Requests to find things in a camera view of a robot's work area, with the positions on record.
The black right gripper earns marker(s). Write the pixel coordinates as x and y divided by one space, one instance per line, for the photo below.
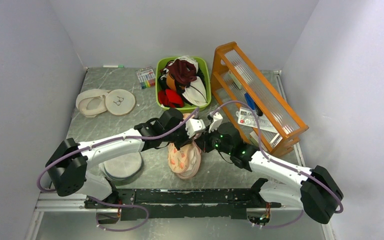
204 140

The white bra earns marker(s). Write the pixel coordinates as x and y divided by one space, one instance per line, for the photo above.
196 93

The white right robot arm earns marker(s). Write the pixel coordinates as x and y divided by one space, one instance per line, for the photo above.
313 190

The open beige mesh laundry bag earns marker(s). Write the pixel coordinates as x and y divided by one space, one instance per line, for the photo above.
91 103

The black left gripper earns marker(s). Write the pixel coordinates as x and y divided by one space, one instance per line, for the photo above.
186 138

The round white blue-trimmed laundry bag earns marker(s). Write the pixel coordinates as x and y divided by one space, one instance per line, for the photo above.
122 167

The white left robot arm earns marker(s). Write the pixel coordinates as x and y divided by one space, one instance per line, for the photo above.
68 167

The white digital timer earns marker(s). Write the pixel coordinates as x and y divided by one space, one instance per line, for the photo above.
245 117

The green white staple box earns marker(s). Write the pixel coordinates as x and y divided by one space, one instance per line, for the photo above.
235 80

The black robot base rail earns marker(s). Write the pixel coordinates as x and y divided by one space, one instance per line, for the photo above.
185 203

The blue stapler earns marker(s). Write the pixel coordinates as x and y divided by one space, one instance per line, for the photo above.
250 102

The maroon bra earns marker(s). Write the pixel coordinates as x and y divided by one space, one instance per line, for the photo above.
182 71

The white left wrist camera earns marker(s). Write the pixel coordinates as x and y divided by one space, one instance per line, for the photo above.
194 127

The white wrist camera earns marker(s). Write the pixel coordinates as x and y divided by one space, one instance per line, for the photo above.
194 127
215 121

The orange bra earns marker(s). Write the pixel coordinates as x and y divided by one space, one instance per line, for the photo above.
171 82

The orange wooden shelf rack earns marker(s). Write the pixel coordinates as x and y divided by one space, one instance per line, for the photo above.
286 122

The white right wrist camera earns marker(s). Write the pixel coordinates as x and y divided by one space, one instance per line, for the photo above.
215 121

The pack of coloured markers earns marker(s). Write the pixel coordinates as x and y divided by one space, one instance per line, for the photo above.
146 77

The red bra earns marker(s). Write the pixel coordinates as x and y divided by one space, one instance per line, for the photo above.
170 98

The peach floral mesh laundry bag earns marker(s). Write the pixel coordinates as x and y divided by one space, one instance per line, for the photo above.
186 161

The black bra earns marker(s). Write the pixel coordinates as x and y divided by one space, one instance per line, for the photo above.
163 75

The green white marker pen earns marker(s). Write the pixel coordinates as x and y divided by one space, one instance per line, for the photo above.
113 66

